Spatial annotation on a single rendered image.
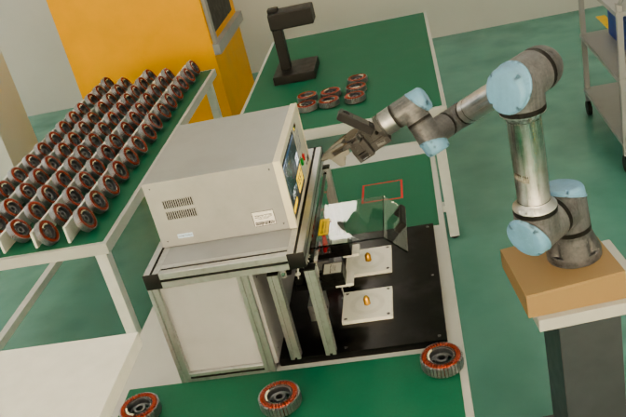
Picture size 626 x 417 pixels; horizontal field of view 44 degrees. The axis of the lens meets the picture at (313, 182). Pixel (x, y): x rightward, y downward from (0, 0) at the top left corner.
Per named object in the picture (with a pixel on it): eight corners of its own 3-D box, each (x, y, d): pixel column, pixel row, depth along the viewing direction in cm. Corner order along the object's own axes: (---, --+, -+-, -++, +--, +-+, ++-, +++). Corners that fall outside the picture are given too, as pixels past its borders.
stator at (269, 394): (303, 386, 205) (300, 375, 204) (301, 415, 195) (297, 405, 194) (263, 392, 207) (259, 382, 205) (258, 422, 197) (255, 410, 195)
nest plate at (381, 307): (392, 289, 233) (391, 285, 233) (393, 318, 220) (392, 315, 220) (344, 295, 236) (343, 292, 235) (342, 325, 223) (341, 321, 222)
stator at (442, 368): (466, 351, 203) (464, 340, 202) (462, 380, 194) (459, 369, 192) (425, 351, 207) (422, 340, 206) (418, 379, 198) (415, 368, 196)
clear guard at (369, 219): (405, 209, 227) (401, 192, 224) (408, 252, 205) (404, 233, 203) (298, 226, 232) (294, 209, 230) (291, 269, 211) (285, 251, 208)
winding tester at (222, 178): (310, 161, 247) (296, 101, 239) (297, 228, 208) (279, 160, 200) (196, 181, 254) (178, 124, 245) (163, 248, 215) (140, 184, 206)
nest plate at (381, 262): (391, 248, 255) (390, 244, 255) (392, 272, 242) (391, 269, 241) (347, 254, 258) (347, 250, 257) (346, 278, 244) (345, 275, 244)
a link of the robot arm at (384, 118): (387, 112, 218) (387, 101, 225) (374, 120, 220) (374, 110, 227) (401, 131, 220) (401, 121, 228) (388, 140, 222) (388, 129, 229)
